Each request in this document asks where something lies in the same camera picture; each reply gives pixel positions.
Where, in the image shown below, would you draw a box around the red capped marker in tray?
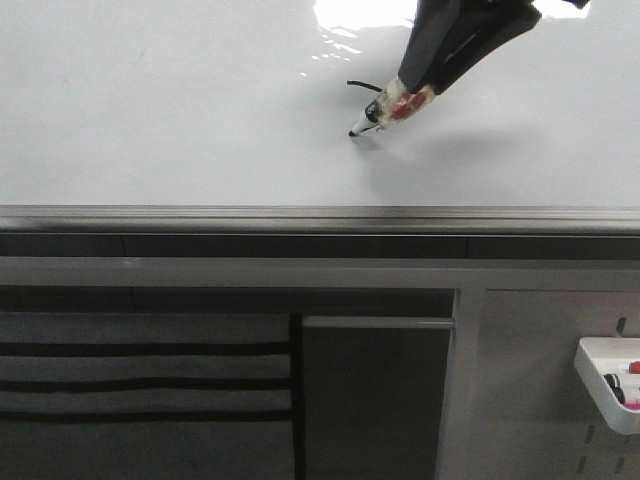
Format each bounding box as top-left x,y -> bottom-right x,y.
618,361 -> 640,375

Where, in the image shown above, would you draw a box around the black capped marker in tray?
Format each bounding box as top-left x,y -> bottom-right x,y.
603,373 -> 625,404

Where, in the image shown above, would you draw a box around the white whiteboard with aluminium frame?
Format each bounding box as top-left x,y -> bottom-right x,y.
1,1 -> 639,235

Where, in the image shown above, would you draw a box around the grey fabric organizer black stripes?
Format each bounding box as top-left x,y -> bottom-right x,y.
1,312 -> 300,479

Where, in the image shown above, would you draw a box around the dark grey panel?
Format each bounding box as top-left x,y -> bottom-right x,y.
302,316 -> 454,479

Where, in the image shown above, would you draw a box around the white plastic marker tray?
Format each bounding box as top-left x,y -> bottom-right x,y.
574,337 -> 639,435

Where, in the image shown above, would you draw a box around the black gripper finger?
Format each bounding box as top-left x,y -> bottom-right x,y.
398,0 -> 461,93
422,4 -> 541,95

